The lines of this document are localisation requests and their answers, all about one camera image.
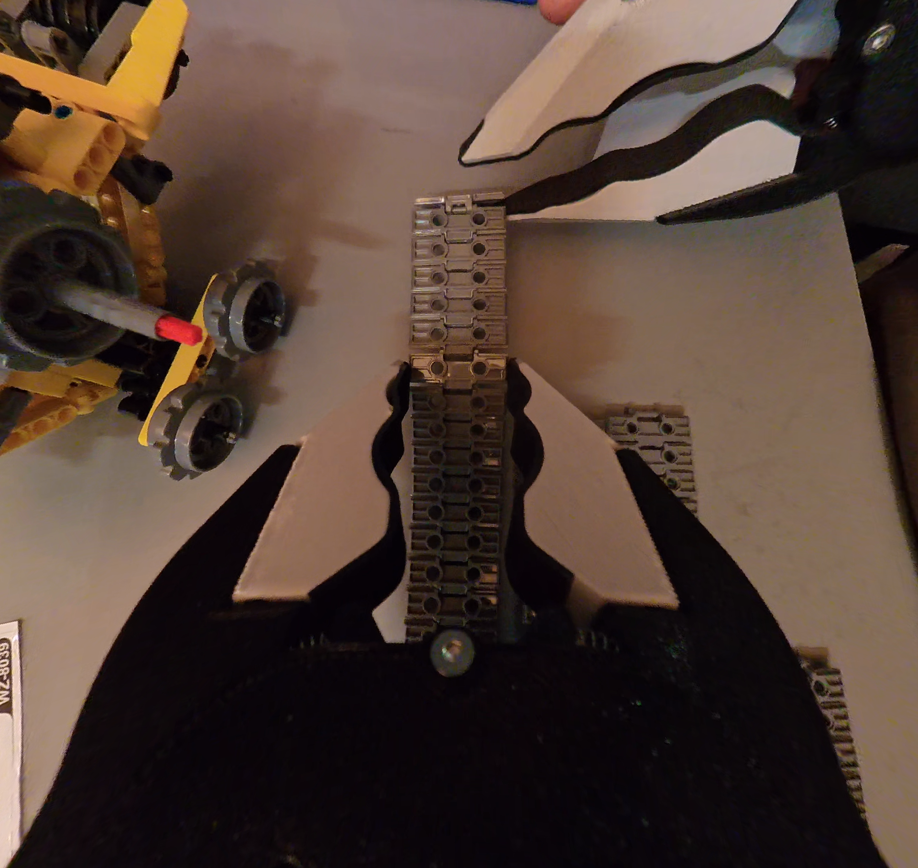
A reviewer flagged yellow black toy vehicle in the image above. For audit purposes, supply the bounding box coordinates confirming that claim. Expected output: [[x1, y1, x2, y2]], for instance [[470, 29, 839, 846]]
[[0, 0, 291, 482]]

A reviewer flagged long grey tread link chain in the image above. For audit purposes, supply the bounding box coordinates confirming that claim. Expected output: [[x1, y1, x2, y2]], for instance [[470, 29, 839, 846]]
[[405, 190, 512, 643]]

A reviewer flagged large grey tread link mat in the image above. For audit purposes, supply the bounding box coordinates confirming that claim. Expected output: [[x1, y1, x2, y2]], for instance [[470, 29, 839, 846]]
[[795, 644, 870, 822]]

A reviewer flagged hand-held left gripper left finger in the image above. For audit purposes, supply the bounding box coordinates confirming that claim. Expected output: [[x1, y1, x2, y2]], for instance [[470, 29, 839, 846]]
[[231, 362, 411, 605]]

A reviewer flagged grey tread link segment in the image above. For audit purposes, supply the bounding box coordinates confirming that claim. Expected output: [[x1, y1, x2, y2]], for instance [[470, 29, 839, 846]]
[[601, 402, 700, 518]]

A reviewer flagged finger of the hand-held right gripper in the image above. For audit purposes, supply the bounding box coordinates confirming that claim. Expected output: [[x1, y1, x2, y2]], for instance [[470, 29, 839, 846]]
[[502, 83, 802, 224], [459, 0, 840, 168]]

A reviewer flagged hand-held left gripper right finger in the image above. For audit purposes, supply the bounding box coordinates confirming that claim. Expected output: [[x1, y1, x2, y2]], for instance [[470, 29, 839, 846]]
[[505, 360, 680, 625]]

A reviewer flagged yellow printed sticker sheet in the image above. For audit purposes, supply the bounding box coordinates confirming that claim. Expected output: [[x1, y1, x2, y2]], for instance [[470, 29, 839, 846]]
[[0, 620, 24, 833]]

